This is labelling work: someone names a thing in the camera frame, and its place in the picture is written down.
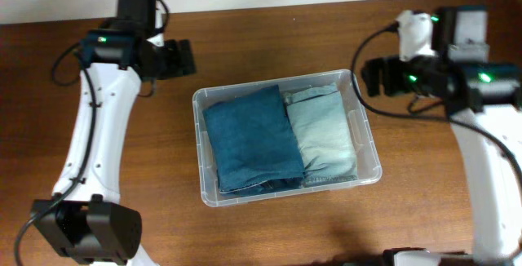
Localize dark blue jeans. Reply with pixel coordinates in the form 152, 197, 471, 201
203, 86, 305, 196

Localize light grey jeans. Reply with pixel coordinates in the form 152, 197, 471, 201
283, 83, 358, 187

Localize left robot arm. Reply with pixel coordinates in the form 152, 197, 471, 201
28, 0, 196, 265

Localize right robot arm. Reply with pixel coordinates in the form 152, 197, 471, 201
357, 6, 521, 265

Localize clear plastic storage bin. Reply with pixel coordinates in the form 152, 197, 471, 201
192, 69, 383, 207

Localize right black camera cable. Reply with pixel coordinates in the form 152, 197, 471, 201
349, 20, 522, 202

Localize black camera cable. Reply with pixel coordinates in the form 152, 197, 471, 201
349, 20, 522, 202
13, 0, 170, 266

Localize left black camera cable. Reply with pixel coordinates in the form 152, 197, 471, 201
13, 0, 170, 266

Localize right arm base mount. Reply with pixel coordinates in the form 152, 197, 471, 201
382, 248, 475, 266

